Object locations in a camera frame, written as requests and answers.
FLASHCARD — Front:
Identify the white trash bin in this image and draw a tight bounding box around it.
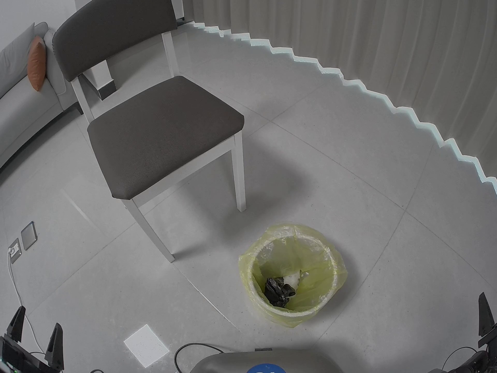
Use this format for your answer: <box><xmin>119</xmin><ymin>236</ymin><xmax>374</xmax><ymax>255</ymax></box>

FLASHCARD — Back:
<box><xmin>244</xmin><ymin>233</ymin><xmax>342</xmax><ymax>319</ymax></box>

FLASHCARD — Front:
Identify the orange cushion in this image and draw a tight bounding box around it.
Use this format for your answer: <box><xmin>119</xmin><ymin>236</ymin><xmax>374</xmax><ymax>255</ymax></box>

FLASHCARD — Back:
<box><xmin>27</xmin><ymin>37</ymin><xmax>47</xmax><ymax>91</ymax></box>

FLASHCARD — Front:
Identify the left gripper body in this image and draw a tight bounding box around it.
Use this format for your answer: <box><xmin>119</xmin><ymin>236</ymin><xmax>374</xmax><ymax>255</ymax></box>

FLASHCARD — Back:
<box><xmin>0</xmin><ymin>334</ymin><xmax>64</xmax><ymax>373</ymax></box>

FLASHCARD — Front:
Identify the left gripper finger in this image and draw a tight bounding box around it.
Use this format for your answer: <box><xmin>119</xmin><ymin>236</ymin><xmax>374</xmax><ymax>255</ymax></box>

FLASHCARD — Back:
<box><xmin>6</xmin><ymin>305</ymin><xmax>26</xmax><ymax>343</ymax></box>
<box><xmin>44</xmin><ymin>323</ymin><xmax>64</xmax><ymax>371</ymax></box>

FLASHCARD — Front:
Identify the yellow plastic bag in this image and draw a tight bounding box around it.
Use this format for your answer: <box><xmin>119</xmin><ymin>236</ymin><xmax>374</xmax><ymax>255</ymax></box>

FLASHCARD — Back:
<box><xmin>238</xmin><ymin>223</ymin><xmax>349</xmax><ymax>328</ymax></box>

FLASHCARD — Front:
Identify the dark grey white chair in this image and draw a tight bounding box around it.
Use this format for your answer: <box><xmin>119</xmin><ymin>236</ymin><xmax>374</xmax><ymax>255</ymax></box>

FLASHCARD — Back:
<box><xmin>52</xmin><ymin>0</ymin><xmax>246</xmax><ymax>263</ymax></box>

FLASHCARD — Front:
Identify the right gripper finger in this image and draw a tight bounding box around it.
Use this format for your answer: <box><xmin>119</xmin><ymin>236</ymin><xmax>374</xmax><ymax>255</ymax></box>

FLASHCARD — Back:
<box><xmin>478</xmin><ymin>292</ymin><xmax>497</xmax><ymax>341</ymax></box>

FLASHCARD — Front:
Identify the white cable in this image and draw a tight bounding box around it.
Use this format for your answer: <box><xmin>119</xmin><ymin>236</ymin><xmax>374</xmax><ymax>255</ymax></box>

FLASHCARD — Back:
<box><xmin>7</xmin><ymin>247</ymin><xmax>44</xmax><ymax>356</ymax></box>

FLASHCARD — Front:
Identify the pale grey sofa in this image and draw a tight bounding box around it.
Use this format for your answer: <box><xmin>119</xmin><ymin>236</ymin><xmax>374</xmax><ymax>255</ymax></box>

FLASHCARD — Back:
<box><xmin>0</xmin><ymin>22</ymin><xmax>83</xmax><ymax>170</ymax></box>

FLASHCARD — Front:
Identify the black cable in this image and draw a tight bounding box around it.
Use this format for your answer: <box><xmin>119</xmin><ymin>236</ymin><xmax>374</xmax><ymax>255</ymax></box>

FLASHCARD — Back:
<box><xmin>446</xmin><ymin>346</ymin><xmax>480</xmax><ymax>373</ymax></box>
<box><xmin>173</xmin><ymin>342</ymin><xmax>226</xmax><ymax>371</ymax></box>

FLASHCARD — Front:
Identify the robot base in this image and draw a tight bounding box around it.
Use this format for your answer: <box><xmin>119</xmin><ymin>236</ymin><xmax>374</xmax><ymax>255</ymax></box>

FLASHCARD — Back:
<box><xmin>192</xmin><ymin>348</ymin><xmax>343</xmax><ymax>373</ymax></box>

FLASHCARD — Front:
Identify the black plastic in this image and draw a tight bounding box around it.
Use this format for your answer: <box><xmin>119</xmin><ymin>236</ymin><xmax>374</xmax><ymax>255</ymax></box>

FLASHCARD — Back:
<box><xmin>265</xmin><ymin>276</ymin><xmax>297</xmax><ymax>307</ymax></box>

